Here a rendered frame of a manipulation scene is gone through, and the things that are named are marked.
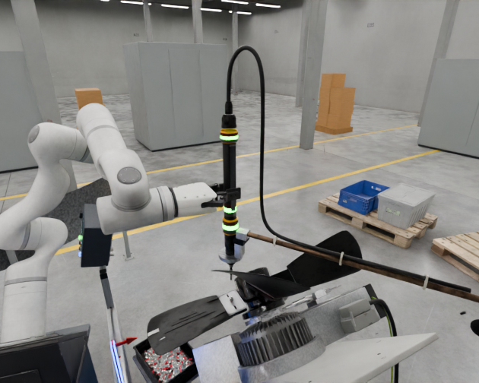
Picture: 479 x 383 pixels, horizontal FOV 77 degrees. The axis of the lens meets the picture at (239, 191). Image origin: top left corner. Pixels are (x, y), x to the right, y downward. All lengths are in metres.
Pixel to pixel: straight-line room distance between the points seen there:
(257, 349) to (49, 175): 0.82
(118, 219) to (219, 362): 0.60
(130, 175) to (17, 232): 0.67
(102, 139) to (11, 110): 5.91
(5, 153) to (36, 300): 5.77
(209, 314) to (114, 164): 0.53
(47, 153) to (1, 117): 5.71
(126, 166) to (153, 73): 6.29
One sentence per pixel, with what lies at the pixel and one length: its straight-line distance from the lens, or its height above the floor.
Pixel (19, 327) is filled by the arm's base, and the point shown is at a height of 1.12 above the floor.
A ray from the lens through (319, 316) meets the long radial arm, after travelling 1.07.
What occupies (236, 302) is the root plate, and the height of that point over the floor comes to 1.19.
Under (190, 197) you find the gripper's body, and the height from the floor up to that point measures 1.59.
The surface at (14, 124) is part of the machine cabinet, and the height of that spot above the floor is 0.87.
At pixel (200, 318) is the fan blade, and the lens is 0.96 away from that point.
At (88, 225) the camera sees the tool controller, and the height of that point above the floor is 1.25.
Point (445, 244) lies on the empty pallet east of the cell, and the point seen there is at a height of 0.14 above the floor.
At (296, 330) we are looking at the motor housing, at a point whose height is 1.17.
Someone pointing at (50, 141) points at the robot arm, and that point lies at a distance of 1.05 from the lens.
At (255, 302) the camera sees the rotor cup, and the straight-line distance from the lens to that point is 0.99.
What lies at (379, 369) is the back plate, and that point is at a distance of 0.68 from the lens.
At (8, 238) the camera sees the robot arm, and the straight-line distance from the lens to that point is 1.25.
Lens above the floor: 1.87
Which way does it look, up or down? 23 degrees down
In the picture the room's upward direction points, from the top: straight up
